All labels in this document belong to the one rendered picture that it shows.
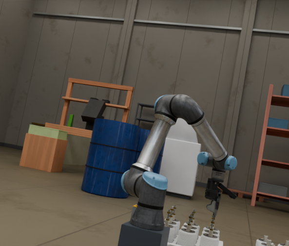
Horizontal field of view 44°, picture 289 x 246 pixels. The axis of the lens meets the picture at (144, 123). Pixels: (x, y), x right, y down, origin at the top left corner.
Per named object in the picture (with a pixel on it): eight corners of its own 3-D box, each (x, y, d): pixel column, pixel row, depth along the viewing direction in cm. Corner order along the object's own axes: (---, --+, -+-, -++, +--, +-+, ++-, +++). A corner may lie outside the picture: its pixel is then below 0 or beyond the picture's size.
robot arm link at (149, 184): (147, 205, 151) (153, 174, 152) (130, 198, 162) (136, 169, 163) (169, 207, 158) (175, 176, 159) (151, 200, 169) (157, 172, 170)
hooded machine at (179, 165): (196, 198, 638) (209, 122, 649) (192, 201, 577) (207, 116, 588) (154, 189, 658) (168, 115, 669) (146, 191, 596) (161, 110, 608)
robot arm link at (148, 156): (130, 194, 160) (176, 89, 173) (114, 188, 173) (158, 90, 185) (149, 203, 166) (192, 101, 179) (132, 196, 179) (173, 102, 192)
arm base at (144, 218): (159, 232, 149) (163, 209, 150) (125, 224, 153) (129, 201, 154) (166, 227, 164) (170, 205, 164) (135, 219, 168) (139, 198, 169)
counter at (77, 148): (96, 165, 1054) (102, 137, 1061) (53, 163, 816) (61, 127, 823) (72, 160, 1076) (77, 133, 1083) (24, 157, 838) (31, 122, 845)
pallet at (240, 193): (265, 200, 920) (266, 195, 921) (268, 203, 833) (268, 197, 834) (214, 190, 957) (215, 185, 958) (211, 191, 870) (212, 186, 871)
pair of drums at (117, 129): (161, 197, 546) (172, 135, 554) (128, 203, 424) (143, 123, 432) (114, 186, 575) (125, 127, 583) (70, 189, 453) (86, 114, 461)
